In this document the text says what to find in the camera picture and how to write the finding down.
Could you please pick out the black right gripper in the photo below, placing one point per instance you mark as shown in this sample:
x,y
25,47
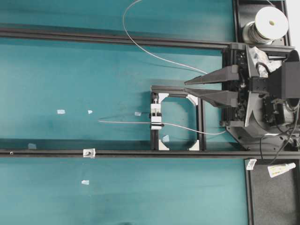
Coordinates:
x,y
244,91

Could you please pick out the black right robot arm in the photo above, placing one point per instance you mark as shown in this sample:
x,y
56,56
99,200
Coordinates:
x,y
282,105

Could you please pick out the plastic bag of screws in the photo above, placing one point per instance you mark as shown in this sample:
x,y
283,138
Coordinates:
x,y
263,65

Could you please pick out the white label tag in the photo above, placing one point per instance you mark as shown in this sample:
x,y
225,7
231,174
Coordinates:
x,y
250,163

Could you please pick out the white glue tube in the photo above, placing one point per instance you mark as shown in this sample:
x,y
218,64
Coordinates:
x,y
276,170

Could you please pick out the black square frame fixture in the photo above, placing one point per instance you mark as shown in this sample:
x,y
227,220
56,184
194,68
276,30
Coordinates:
x,y
163,92

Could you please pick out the white wire spool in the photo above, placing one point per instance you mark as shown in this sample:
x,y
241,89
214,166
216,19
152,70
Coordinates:
x,y
270,24

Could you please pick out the white clamp block on frame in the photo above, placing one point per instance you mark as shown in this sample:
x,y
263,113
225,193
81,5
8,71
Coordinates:
x,y
155,115

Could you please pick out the black base frame right side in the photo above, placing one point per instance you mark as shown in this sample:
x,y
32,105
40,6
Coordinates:
x,y
271,201

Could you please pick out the white metal fitting on rail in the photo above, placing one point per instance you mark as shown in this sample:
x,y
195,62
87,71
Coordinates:
x,y
89,153

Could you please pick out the upper black aluminium rail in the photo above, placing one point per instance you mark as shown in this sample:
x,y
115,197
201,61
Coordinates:
x,y
97,36

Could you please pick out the black aluminium rail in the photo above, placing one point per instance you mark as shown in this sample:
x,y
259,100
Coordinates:
x,y
30,153
97,36

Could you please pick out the lower black aluminium rail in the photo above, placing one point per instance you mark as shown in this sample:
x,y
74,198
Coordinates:
x,y
30,153

